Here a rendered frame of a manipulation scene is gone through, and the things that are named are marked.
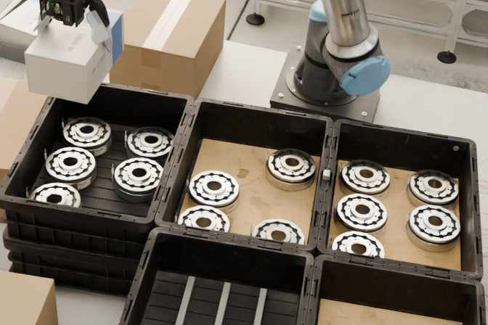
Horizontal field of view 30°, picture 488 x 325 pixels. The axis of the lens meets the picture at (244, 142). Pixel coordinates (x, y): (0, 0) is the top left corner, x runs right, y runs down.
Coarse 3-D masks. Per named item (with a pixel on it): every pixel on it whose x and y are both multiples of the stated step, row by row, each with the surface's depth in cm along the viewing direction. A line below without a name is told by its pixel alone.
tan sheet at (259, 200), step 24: (216, 144) 199; (240, 144) 200; (216, 168) 193; (240, 168) 194; (264, 168) 194; (240, 192) 188; (264, 192) 189; (288, 192) 189; (312, 192) 190; (240, 216) 183; (264, 216) 183; (288, 216) 184
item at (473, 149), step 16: (336, 128) 191; (368, 128) 192; (384, 128) 192; (400, 128) 192; (336, 144) 187; (320, 224) 168; (480, 224) 171; (320, 240) 165; (480, 240) 168; (352, 256) 163; (368, 256) 163; (480, 256) 165; (448, 272) 162; (464, 272) 162; (480, 272) 162
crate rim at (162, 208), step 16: (192, 112) 191; (272, 112) 193; (288, 112) 194; (192, 128) 188; (176, 160) 179; (176, 176) 176; (320, 176) 179; (320, 192) 175; (160, 208) 169; (320, 208) 172; (160, 224) 166; (176, 224) 166; (256, 240) 164; (272, 240) 164
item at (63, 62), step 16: (112, 16) 180; (48, 32) 174; (64, 32) 174; (80, 32) 175; (112, 32) 177; (32, 48) 169; (48, 48) 170; (64, 48) 170; (80, 48) 170; (96, 48) 171; (32, 64) 169; (48, 64) 168; (64, 64) 167; (80, 64) 167; (96, 64) 172; (112, 64) 182; (32, 80) 172; (48, 80) 171; (64, 80) 170; (80, 80) 169; (96, 80) 174; (64, 96) 172; (80, 96) 171
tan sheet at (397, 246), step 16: (336, 176) 194; (400, 176) 195; (336, 192) 190; (400, 192) 192; (400, 208) 188; (400, 224) 184; (384, 240) 180; (400, 240) 181; (400, 256) 177; (416, 256) 178; (432, 256) 178; (448, 256) 178
